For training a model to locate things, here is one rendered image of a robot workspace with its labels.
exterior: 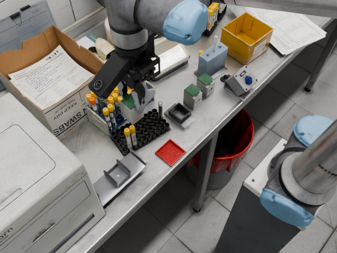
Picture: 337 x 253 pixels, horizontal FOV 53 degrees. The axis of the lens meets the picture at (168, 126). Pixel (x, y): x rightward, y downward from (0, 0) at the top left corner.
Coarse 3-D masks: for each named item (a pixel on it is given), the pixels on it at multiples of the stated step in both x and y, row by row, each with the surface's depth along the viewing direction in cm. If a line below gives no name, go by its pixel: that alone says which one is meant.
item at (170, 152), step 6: (168, 144) 105; (174, 144) 105; (162, 150) 104; (168, 150) 104; (174, 150) 104; (180, 150) 104; (162, 156) 102; (168, 156) 102; (174, 156) 102; (180, 156) 102; (168, 162) 101; (174, 162) 101
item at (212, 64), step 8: (216, 48) 115; (224, 48) 115; (200, 56) 113; (208, 56) 113; (216, 56) 113; (224, 56) 117; (200, 64) 115; (208, 64) 113; (216, 64) 117; (224, 64) 121; (200, 72) 118; (208, 72) 117; (216, 72) 121
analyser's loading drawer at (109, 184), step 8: (120, 160) 97; (128, 160) 97; (136, 160) 97; (144, 160) 95; (112, 168) 95; (120, 168) 96; (128, 168) 96; (136, 168) 96; (104, 176) 94; (112, 176) 94; (120, 176) 94; (128, 176) 93; (96, 184) 93; (104, 184) 93; (112, 184) 93; (120, 184) 92; (96, 192) 92; (104, 192) 92; (112, 192) 92; (104, 200) 90
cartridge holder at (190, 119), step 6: (168, 108) 111; (174, 108) 109; (180, 108) 111; (186, 108) 108; (168, 114) 109; (174, 114) 107; (180, 114) 110; (186, 114) 107; (174, 120) 109; (180, 120) 106; (186, 120) 108; (192, 120) 108; (180, 126) 108; (186, 126) 107
